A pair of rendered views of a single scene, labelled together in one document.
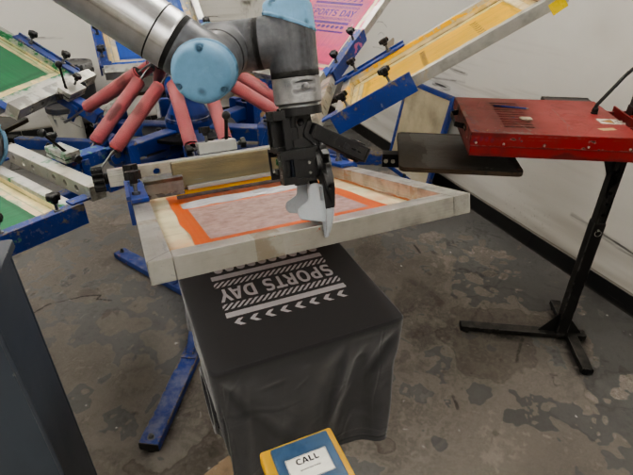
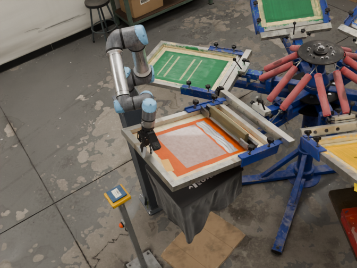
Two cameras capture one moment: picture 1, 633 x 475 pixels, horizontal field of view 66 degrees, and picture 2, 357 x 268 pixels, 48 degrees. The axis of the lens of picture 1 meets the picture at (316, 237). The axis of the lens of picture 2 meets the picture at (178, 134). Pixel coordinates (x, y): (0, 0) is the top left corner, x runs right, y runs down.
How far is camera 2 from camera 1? 2.21 m
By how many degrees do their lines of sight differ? 66
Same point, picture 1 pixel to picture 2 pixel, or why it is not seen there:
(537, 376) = not seen: outside the picture
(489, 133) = (346, 219)
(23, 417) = not seen: hidden behind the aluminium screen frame
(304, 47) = (143, 115)
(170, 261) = (124, 132)
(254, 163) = (230, 127)
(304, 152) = (141, 135)
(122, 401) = not seen: hidden behind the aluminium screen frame
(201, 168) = (216, 115)
